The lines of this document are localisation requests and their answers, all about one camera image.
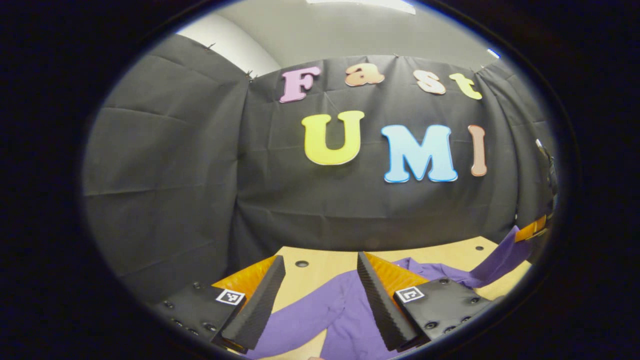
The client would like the white ceiling light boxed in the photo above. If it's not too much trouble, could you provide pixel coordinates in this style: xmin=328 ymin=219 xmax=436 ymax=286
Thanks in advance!
xmin=306 ymin=0 xmax=416 ymax=15

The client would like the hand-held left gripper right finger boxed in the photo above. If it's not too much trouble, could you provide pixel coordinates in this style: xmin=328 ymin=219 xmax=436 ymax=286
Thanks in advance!
xmin=356 ymin=251 xmax=493 ymax=352

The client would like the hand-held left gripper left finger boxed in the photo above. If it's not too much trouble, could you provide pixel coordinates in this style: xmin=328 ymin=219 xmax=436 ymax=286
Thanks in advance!
xmin=155 ymin=255 xmax=287 ymax=353

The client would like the black backdrop cloth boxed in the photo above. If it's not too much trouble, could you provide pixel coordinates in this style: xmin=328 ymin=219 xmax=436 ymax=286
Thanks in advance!
xmin=82 ymin=34 xmax=558 ymax=306

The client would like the purple knit cardigan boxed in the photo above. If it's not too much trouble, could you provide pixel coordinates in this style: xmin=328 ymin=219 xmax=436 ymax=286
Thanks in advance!
xmin=247 ymin=226 xmax=533 ymax=360

